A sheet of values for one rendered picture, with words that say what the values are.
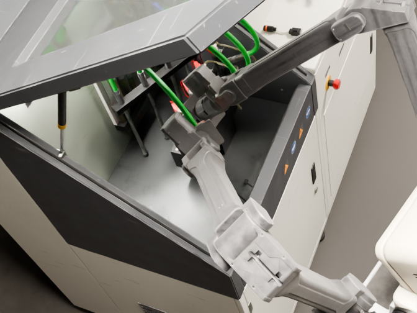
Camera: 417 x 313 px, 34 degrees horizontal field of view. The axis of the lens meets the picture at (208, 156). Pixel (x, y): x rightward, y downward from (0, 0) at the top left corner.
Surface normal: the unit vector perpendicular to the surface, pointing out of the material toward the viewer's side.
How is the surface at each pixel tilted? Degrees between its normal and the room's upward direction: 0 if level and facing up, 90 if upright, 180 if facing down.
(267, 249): 30
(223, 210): 40
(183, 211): 0
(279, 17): 0
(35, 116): 90
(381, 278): 0
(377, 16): 71
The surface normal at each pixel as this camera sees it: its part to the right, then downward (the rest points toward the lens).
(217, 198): -0.70, -0.61
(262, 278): -0.25, -0.06
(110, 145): 0.90, 0.22
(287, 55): -0.47, 0.53
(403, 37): -0.30, 0.70
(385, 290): -0.19, -0.55
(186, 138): 0.04, 0.23
